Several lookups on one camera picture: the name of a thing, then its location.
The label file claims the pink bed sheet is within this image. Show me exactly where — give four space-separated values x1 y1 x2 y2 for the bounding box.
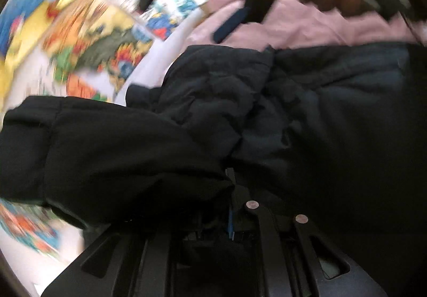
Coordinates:
185 0 427 51

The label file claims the black jacket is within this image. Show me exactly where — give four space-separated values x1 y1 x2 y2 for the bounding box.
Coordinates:
0 43 427 297

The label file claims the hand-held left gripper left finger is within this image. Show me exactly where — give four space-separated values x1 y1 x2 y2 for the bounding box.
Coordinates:
42 212 228 297

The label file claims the dark green figure wall poster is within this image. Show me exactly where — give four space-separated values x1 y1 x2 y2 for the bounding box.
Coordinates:
43 0 157 101

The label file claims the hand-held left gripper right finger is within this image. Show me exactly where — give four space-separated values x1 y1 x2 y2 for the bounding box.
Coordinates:
227 167 389 297

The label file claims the blue dragon wall poster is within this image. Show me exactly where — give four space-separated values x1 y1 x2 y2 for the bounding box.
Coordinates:
140 0 209 42

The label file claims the colourful figure wall poster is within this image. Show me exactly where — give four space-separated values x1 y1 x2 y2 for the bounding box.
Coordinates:
0 199 67 259

